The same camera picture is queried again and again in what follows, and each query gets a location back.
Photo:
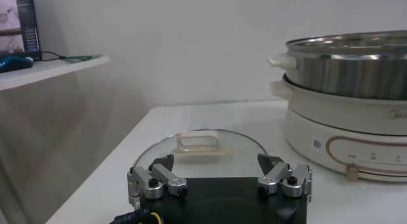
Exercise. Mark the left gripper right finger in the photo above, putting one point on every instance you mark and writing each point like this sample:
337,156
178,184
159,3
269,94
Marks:
280,176

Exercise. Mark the white side table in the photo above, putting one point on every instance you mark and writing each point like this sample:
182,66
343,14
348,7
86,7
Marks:
47,71

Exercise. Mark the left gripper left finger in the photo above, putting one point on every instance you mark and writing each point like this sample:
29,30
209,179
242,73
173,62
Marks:
159,177

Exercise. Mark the dark printed box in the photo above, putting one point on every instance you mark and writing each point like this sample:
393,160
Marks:
17,21

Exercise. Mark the glass pot lid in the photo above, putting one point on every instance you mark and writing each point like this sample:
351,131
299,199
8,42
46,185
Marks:
203,149

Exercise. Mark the perforated stainless steel steamer basket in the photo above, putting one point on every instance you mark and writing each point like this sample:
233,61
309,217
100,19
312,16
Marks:
349,75

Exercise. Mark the white electric cooker base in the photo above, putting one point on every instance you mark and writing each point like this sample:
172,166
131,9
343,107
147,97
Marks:
318,117

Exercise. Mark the blue computer mouse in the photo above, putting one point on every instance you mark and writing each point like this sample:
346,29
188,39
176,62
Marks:
14,62

